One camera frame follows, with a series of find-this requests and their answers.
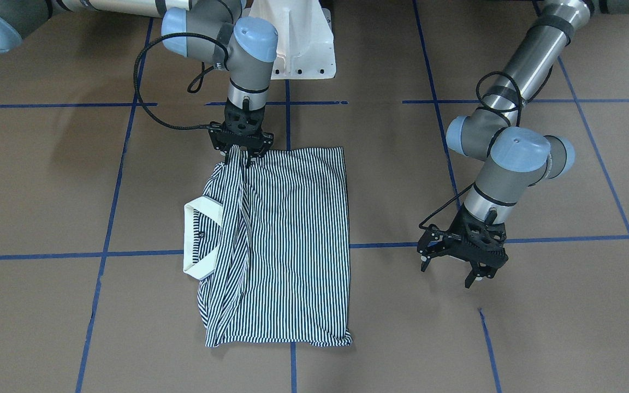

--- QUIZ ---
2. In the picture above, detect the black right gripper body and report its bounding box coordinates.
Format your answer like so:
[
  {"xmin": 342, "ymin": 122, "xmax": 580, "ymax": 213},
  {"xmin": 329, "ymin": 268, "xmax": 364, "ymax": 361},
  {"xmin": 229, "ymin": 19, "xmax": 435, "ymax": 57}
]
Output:
[{"xmin": 208, "ymin": 98, "xmax": 273, "ymax": 155}]

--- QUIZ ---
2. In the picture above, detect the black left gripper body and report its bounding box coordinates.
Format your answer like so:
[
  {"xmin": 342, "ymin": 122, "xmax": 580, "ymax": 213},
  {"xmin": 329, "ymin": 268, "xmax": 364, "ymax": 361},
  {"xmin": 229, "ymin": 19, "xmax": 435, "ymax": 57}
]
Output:
[{"xmin": 417, "ymin": 210, "xmax": 508, "ymax": 273}]

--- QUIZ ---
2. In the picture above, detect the blue white striped polo shirt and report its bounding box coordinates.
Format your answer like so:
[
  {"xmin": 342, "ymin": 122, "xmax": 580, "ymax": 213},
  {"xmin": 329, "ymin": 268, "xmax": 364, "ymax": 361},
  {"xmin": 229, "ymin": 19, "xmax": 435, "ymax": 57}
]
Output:
[{"xmin": 183, "ymin": 147, "xmax": 353, "ymax": 347}]

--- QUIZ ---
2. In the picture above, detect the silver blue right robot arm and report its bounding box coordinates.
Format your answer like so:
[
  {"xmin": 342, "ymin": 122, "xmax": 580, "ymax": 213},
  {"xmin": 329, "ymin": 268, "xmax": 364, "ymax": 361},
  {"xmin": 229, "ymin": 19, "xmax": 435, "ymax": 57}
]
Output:
[{"xmin": 0, "ymin": 1, "xmax": 278, "ymax": 162}]

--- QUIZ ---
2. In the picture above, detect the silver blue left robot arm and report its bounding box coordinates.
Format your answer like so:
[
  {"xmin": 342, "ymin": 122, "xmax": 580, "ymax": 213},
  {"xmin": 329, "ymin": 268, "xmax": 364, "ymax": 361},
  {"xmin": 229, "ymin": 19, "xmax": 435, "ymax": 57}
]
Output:
[{"xmin": 417, "ymin": 1, "xmax": 596, "ymax": 288}]

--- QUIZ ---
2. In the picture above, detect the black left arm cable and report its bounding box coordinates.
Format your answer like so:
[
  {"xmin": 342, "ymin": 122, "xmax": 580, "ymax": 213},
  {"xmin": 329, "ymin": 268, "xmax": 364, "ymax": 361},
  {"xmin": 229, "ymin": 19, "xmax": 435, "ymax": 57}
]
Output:
[{"xmin": 418, "ymin": 71, "xmax": 553, "ymax": 230}]

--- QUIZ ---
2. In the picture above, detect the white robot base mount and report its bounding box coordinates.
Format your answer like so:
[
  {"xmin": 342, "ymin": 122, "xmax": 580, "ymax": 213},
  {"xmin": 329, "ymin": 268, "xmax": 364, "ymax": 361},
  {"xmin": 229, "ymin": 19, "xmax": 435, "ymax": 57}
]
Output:
[{"xmin": 249, "ymin": 1, "xmax": 337, "ymax": 80}]

